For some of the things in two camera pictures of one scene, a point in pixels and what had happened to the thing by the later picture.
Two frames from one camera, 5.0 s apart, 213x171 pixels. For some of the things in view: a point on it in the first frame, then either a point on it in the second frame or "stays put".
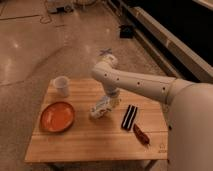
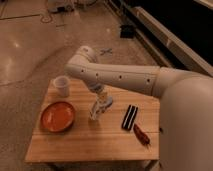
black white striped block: (129, 118) stays put
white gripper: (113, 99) -> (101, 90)
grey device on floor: (59, 6) stays put
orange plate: (56, 116) stays put
